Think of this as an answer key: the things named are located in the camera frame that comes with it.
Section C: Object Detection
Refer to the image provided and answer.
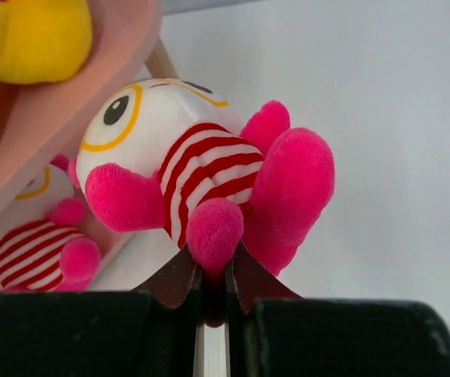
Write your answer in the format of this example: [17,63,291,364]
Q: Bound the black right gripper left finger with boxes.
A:
[0,250,202,376]

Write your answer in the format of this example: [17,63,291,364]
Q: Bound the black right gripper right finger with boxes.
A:
[225,245,450,376]

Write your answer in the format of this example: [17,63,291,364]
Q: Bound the pink white panda plush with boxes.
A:
[0,155,101,292]

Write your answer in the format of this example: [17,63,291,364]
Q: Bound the pink white panda plush glasses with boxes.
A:
[67,77,336,329]

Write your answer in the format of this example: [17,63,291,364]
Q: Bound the yellow cat plush striped shirt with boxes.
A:
[0,0,93,86]

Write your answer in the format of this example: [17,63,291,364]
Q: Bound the pink wooden three-tier shelf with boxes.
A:
[0,1,175,290]

